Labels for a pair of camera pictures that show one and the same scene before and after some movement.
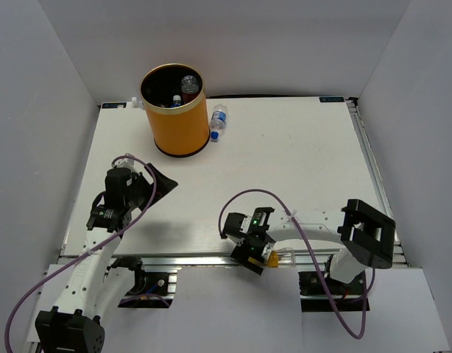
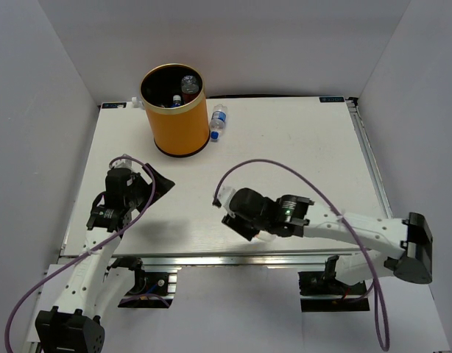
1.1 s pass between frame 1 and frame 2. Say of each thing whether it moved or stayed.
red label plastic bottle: stayed
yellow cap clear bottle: moved
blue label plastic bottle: stayed
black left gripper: stayed
